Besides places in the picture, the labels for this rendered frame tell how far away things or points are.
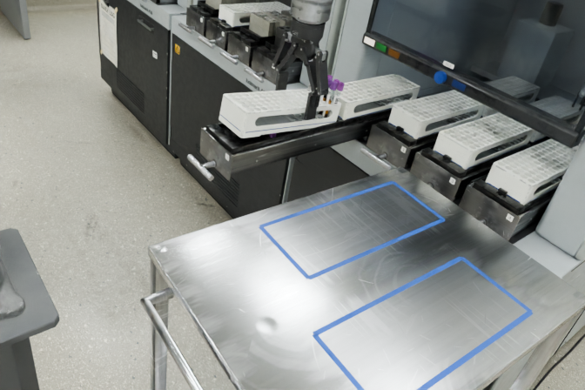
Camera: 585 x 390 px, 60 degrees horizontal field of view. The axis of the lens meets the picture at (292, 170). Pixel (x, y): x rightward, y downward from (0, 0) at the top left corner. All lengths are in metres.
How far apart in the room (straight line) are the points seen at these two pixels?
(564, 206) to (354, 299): 0.58
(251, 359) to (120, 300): 1.21
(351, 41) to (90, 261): 1.23
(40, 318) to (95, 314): 0.93
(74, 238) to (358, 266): 1.46
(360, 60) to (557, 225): 0.67
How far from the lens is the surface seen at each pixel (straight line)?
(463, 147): 1.23
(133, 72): 2.68
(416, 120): 1.30
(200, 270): 0.80
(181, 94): 2.23
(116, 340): 1.77
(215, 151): 1.16
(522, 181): 1.18
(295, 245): 0.86
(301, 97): 1.25
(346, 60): 1.51
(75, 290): 1.93
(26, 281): 0.98
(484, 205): 1.20
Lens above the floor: 1.38
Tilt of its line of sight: 32 degrees down
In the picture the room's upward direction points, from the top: 10 degrees clockwise
